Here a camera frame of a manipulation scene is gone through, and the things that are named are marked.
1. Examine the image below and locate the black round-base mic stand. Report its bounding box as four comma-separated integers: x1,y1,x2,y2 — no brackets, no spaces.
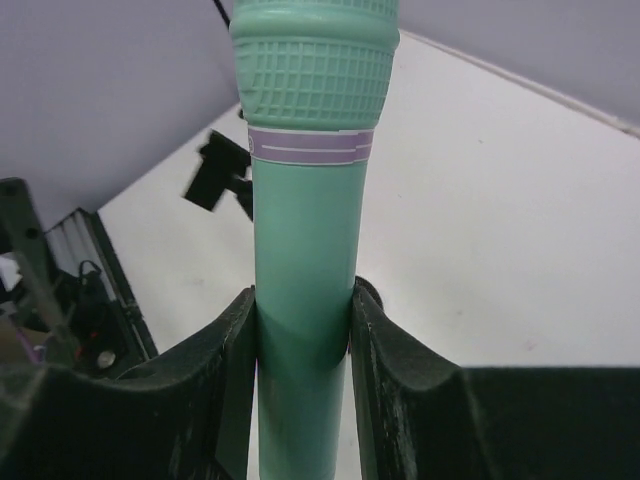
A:
183,130,253,221

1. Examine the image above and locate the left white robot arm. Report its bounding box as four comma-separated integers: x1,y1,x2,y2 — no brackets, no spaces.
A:
1,177,79,367

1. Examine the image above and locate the green microphone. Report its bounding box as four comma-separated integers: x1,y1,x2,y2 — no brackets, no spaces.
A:
230,1,400,479

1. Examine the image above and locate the black front mounting rail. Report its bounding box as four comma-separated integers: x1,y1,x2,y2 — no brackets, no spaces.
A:
45,209,158,378

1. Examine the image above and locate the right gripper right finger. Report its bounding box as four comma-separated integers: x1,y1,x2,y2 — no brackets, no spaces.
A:
350,287,639,479

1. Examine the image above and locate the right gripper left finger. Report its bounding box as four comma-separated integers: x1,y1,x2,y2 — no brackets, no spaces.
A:
1,288,257,479

